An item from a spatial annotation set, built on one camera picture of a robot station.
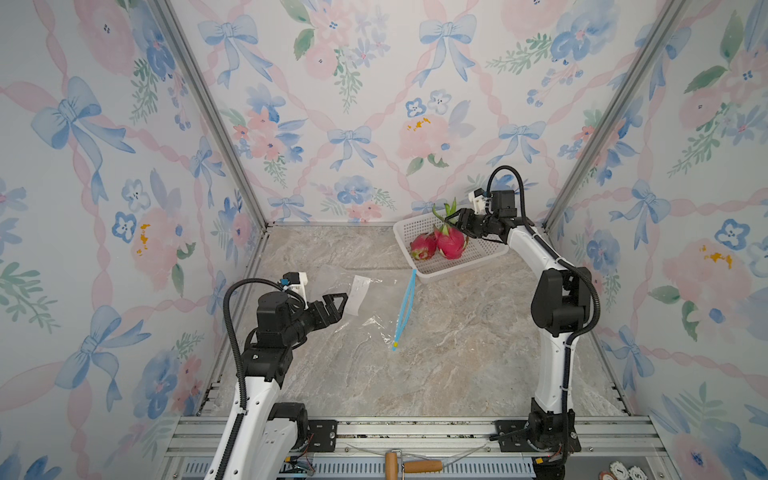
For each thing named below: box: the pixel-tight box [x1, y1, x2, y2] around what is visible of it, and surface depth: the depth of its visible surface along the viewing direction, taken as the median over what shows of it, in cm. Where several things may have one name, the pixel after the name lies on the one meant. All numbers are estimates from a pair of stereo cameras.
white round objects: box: [598, 460, 649, 480], surface depth 71 cm
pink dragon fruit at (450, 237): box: [431, 197, 468, 260], surface depth 102 cm
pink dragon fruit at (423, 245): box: [410, 230, 437, 261], surface depth 105 cm
